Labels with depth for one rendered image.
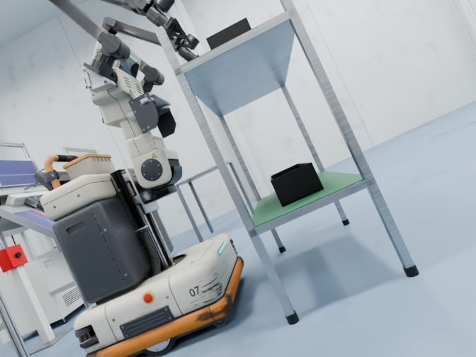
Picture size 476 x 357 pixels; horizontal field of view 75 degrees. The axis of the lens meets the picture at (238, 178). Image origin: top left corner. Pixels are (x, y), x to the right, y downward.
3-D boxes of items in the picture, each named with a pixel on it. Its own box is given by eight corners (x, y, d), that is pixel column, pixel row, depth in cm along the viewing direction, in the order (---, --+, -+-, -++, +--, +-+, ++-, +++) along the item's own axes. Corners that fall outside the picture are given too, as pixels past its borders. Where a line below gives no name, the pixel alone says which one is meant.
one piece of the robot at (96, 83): (88, 91, 129) (81, 64, 129) (95, 93, 134) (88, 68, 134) (110, 83, 128) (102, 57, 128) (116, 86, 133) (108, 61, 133)
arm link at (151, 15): (147, 20, 131) (142, 13, 125) (157, 6, 130) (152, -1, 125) (160, 30, 131) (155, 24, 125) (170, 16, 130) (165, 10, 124)
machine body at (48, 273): (108, 292, 341) (84, 240, 342) (66, 324, 272) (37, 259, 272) (58, 313, 348) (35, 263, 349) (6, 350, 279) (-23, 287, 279)
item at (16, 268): (74, 328, 244) (32, 238, 244) (52, 346, 220) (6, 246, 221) (48, 338, 247) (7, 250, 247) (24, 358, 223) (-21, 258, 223)
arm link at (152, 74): (101, 40, 180) (91, 33, 170) (115, 21, 179) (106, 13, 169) (159, 88, 178) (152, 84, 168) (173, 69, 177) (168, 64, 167)
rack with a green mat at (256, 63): (348, 222, 189) (273, 59, 190) (421, 273, 99) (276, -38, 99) (280, 251, 194) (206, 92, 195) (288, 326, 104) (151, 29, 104)
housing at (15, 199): (47, 205, 342) (52, 193, 341) (10, 211, 293) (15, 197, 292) (41, 202, 343) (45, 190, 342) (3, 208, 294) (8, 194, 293)
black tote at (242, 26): (235, 97, 175) (227, 78, 176) (263, 83, 173) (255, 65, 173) (217, 64, 119) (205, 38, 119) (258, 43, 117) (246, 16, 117)
